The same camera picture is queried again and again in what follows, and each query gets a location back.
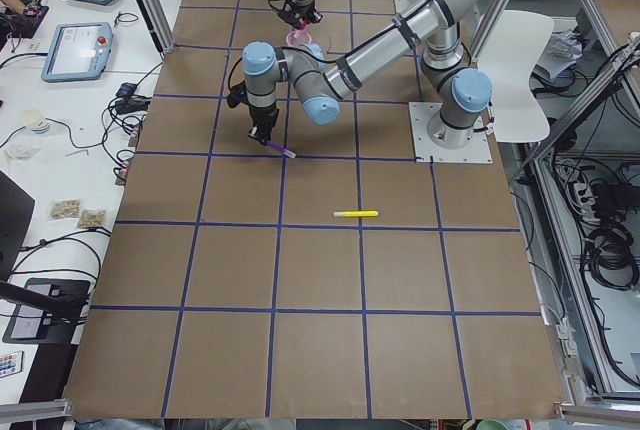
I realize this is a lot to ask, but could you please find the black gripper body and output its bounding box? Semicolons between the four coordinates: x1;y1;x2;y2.
249;104;279;135
279;0;321;28

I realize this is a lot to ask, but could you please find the purple marker pen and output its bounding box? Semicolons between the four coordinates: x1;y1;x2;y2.
266;140;296;159

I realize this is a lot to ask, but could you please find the pink mesh cup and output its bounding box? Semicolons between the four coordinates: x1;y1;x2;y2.
285;30;313;47

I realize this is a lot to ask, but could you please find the yellow marker pen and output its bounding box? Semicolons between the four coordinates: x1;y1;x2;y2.
332;210;379;218

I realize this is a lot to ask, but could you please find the black power adapter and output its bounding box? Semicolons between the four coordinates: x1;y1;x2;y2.
116;82;138;99

